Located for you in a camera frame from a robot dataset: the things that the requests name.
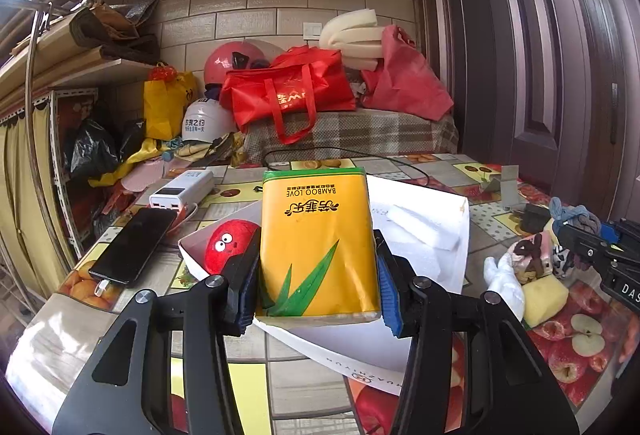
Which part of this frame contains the black smartphone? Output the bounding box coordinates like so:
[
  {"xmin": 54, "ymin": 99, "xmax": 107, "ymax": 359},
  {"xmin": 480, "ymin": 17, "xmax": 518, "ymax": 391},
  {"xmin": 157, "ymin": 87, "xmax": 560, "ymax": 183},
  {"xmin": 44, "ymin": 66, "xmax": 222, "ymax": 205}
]
[{"xmin": 88, "ymin": 208, "xmax": 177, "ymax": 287}]

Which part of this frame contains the grey metal phone stand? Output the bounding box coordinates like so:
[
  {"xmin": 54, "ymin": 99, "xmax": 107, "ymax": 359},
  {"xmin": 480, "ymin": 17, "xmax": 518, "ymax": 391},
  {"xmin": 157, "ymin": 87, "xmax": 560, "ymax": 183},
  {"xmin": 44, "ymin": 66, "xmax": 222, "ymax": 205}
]
[{"xmin": 480, "ymin": 166, "xmax": 525, "ymax": 211}]

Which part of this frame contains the yellow tissue pack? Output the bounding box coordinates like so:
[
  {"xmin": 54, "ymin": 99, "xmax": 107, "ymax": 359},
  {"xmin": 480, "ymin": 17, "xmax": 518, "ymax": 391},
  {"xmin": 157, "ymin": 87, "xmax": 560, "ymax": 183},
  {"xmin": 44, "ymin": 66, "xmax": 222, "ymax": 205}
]
[{"xmin": 258, "ymin": 168, "xmax": 381, "ymax": 325}]

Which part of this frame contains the black plastic bag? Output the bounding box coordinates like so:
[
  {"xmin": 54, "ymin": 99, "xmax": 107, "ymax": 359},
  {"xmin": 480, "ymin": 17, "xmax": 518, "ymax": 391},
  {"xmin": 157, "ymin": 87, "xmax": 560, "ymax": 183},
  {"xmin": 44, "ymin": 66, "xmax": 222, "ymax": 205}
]
[{"xmin": 68, "ymin": 114, "xmax": 145, "ymax": 180}]

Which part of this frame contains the red apple plush toy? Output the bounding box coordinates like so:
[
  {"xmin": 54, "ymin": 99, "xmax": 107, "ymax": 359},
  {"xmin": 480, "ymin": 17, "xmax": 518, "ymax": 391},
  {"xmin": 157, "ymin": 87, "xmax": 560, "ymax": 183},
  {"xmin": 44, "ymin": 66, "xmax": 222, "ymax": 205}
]
[{"xmin": 204, "ymin": 219, "xmax": 259, "ymax": 275}]

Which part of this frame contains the cream foam roll stack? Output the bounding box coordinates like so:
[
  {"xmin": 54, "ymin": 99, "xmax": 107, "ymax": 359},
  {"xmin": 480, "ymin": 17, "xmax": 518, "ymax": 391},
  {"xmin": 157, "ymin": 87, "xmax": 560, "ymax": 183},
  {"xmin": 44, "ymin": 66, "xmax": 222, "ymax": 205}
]
[{"xmin": 319, "ymin": 8, "xmax": 384, "ymax": 71}]

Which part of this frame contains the white helmet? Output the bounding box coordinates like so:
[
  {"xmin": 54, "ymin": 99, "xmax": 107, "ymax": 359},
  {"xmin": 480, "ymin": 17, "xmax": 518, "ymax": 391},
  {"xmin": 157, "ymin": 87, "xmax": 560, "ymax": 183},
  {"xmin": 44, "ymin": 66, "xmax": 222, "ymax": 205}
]
[{"xmin": 181, "ymin": 98, "xmax": 236, "ymax": 143}]

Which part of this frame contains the metal shelf rack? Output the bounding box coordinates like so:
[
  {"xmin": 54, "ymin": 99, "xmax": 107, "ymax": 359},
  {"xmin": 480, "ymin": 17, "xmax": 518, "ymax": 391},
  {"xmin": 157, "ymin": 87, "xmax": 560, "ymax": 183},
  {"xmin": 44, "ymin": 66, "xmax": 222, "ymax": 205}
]
[{"xmin": 1, "ymin": 0, "xmax": 160, "ymax": 295}]

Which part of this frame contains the black cable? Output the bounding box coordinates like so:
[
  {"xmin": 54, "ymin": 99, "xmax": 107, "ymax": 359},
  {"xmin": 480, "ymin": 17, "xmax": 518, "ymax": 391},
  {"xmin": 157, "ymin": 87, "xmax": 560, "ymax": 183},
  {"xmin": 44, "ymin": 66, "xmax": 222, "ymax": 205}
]
[{"xmin": 260, "ymin": 146, "xmax": 432, "ymax": 188}]

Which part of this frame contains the red tote bag with handles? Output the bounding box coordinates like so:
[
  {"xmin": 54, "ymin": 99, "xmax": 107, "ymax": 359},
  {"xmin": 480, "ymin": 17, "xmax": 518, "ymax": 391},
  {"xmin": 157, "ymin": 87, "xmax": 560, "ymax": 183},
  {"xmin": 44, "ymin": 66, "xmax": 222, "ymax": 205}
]
[{"xmin": 219, "ymin": 46, "xmax": 356, "ymax": 145}]

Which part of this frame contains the white power bank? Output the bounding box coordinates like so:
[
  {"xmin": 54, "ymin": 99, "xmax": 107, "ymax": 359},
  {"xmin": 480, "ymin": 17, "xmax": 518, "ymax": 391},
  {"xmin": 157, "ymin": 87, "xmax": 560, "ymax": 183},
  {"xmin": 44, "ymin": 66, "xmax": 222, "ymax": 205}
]
[{"xmin": 149, "ymin": 170, "xmax": 215, "ymax": 212}]

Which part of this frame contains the pale yellow foam block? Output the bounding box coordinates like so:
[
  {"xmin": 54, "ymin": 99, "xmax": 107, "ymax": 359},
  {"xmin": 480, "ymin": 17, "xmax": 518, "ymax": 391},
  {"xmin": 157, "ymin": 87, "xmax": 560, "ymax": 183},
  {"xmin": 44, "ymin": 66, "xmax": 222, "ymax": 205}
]
[{"xmin": 523, "ymin": 275, "xmax": 568, "ymax": 328}]

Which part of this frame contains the black cube charger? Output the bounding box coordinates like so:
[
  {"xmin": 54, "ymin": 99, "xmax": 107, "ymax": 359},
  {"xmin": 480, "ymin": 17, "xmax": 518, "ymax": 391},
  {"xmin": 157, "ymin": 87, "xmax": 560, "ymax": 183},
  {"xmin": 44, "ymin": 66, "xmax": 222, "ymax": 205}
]
[{"xmin": 520, "ymin": 203, "xmax": 551, "ymax": 235}]

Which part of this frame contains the cow print fabric pouch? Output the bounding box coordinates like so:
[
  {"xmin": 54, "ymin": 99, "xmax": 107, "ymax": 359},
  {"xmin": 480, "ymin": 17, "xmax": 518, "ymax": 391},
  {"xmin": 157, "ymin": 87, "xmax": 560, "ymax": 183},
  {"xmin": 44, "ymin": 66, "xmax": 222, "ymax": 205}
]
[{"xmin": 552, "ymin": 245, "xmax": 590, "ymax": 279}]

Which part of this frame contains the fruit pattern tablecloth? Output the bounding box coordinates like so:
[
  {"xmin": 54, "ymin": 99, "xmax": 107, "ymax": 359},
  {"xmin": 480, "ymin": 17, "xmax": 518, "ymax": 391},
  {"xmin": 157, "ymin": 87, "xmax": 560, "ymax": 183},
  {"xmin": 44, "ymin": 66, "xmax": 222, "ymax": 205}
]
[{"xmin": 4, "ymin": 151, "xmax": 640, "ymax": 435}]

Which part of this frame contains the red helmet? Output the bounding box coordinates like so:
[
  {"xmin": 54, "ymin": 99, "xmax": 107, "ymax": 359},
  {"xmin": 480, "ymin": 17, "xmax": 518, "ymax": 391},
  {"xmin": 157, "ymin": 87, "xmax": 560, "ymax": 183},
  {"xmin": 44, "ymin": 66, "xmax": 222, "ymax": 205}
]
[{"xmin": 204, "ymin": 41, "xmax": 269, "ymax": 85}]

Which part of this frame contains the dark red cloth bag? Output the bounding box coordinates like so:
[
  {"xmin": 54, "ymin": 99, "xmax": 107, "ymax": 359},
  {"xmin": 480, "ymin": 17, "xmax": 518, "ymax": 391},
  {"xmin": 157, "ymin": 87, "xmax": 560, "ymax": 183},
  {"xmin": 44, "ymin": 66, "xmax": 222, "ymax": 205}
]
[{"xmin": 361, "ymin": 26, "xmax": 454, "ymax": 121}]

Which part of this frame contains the yellow shopping bag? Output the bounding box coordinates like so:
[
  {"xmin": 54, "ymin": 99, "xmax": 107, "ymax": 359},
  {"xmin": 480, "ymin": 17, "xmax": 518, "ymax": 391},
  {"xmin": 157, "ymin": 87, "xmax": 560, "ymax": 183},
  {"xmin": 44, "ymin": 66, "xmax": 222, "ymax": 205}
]
[{"xmin": 143, "ymin": 62, "xmax": 198, "ymax": 140}]

